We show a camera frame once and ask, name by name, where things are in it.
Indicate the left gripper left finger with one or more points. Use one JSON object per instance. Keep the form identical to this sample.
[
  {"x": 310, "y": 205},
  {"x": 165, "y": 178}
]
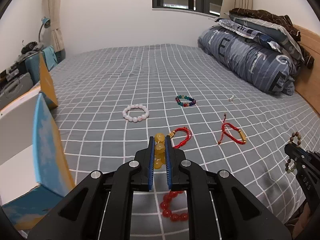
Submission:
[{"x": 100, "y": 206}]

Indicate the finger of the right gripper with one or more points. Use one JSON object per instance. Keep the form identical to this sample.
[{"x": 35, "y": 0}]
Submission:
[{"x": 294, "y": 151}]

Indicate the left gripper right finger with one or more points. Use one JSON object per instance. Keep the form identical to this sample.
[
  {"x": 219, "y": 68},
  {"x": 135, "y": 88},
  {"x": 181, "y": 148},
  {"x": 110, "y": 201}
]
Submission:
[{"x": 219, "y": 206}]

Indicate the wooden headboard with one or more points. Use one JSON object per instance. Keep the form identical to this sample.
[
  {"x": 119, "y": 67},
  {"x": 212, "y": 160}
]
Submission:
[{"x": 307, "y": 83}]

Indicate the white blue cardboard box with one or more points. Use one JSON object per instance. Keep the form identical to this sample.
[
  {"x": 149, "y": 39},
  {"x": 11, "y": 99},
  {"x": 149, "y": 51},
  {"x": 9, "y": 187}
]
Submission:
[{"x": 34, "y": 171}]

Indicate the folded blue grey duvet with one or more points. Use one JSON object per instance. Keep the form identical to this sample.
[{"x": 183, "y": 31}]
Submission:
[{"x": 266, "y": 69}]

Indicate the grey checked bed sheet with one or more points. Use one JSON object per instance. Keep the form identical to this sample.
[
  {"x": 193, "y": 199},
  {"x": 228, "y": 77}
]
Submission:
[{"x": 112, "y": 100}]

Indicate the grey checked pillow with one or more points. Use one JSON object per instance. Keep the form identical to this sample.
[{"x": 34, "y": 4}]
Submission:
[{"x": 275, "y": 31}]

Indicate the brown patterned blanket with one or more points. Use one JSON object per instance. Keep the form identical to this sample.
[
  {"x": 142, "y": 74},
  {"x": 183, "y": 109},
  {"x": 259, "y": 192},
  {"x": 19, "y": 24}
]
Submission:
[{"x": 284, "y": 21}]

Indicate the patterned blue white pillow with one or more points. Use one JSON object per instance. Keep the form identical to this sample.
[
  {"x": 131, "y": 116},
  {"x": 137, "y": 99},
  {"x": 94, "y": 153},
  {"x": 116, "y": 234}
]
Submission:
[{"x": 255, "y": 35}]

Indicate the grey suitcase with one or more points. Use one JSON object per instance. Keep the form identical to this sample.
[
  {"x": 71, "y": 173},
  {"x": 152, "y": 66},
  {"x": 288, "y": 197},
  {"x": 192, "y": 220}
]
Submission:
[{"x": 15, "y": 88}]

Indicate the dark clutter pile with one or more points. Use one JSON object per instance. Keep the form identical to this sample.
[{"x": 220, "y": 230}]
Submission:
[{"x": 32, "y": 46}]

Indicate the blue desk lamp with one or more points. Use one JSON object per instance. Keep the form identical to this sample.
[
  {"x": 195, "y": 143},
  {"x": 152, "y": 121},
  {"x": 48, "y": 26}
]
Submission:
[{"x": 45, "y": 25}]

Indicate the left beige curtain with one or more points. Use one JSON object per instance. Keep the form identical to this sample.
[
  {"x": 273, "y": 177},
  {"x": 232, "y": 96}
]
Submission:
[{"x": 52, "y": 10}]

